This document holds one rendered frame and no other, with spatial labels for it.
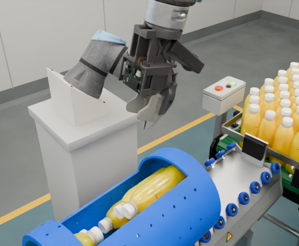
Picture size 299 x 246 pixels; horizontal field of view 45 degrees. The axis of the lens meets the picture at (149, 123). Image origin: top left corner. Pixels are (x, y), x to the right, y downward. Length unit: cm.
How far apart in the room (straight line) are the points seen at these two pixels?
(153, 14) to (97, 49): 72
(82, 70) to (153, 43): 72
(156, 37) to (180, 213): 49
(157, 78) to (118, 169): 87
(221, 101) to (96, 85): 59
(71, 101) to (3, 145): 213
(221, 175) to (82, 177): 53
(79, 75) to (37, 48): 260
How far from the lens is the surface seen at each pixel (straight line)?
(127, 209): 97
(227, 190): 141
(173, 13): 63
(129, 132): 142
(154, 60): 66
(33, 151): 322
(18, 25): 377
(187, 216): 97
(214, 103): 166
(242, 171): 151
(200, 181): 102
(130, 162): 151
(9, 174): 303
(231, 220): 131
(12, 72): 389
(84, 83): 132
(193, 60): 72
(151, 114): 71
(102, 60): 133
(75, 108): 130
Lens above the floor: 189
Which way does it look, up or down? 34 degrees down
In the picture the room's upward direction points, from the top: straight up
